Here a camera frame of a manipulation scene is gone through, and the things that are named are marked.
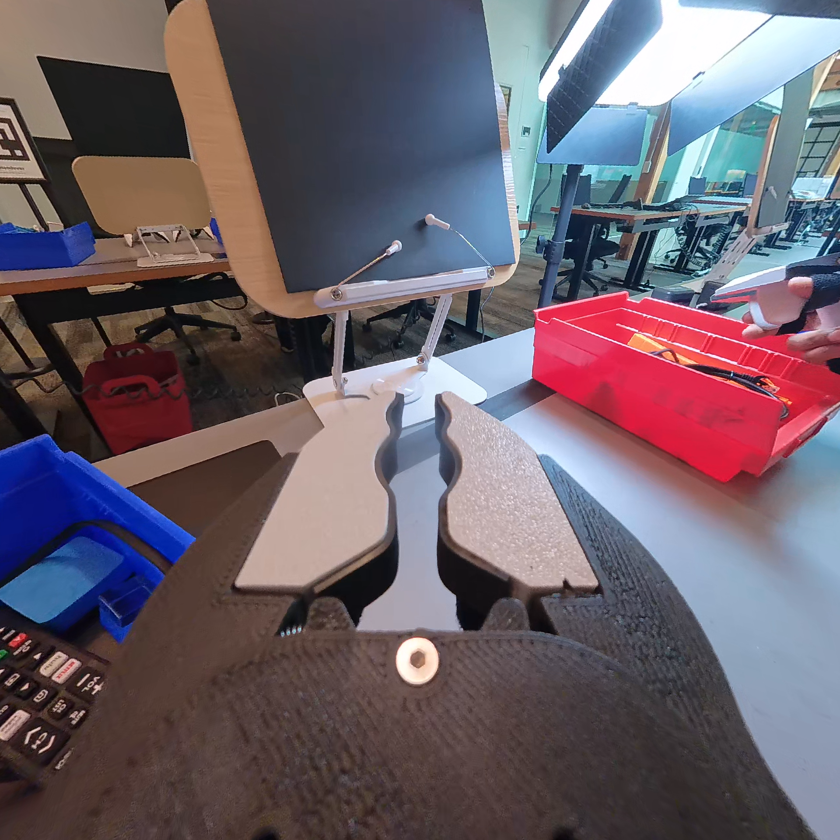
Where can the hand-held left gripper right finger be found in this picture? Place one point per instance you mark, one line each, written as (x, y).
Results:
(515, 518)

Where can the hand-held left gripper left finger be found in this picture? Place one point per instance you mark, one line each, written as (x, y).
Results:
(321, 518)

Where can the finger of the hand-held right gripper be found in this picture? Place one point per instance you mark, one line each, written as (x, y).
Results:
(764, 280)
(748, 295)

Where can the red plastic bin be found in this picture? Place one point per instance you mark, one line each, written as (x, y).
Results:
(623, 400)

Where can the blue plastic bin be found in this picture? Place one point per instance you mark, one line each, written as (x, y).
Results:
(39, 485)
(218, 236)
(46, 246)

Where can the orange plastic strip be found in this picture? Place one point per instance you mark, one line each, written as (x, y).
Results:
(646, 342)

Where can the wooden office desk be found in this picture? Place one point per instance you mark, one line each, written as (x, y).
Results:
(649, 211)

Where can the black board with wooden back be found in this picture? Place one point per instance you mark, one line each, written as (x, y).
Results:
(784, 151)
(138, 197)

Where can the black office chair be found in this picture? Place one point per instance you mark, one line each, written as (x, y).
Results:
(590, 253)
(184, 325)

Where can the black light stand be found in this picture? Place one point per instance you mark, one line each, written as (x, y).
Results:
(564, 229)

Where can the studio light panel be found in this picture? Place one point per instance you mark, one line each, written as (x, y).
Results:
(590, 124)

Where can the wooden desk with black legs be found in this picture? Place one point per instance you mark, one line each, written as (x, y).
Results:
(98, 279)

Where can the black remote control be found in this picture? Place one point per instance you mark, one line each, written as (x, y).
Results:
(46, 702)

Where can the black board on white stand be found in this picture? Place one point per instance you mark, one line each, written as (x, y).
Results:
(361, 131)

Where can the small marker sign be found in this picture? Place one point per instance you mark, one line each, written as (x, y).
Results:
(13, 141)

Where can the dark wall poster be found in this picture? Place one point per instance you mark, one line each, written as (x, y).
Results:
(505, 100)

